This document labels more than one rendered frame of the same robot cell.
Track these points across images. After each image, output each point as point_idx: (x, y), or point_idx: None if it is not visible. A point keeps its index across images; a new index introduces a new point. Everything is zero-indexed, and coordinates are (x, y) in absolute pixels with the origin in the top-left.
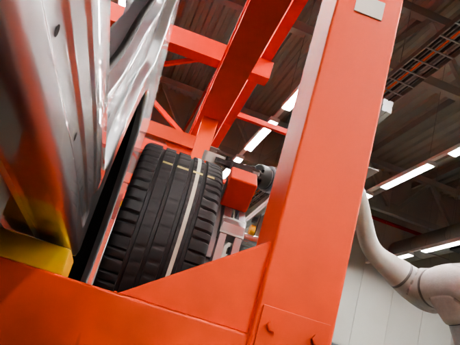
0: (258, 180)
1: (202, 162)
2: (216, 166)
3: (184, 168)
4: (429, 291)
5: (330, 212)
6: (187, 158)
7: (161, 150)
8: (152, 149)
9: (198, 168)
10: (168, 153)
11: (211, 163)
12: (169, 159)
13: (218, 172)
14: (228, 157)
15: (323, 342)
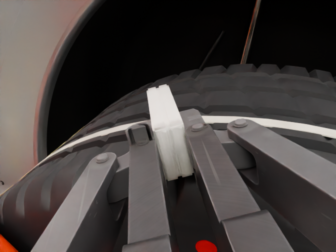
0: None
1: (81, 143)
2: (62, 168)
3: (54, 150)
4: None
5: None
6: (96, 124)
7: (120, 100)
8: (121, 98)
9: (43, 160)
10: (110, 108)
11: (92, 153)
12: (87, 123)
13: (14, 189)
14: (126, 135)
15: None
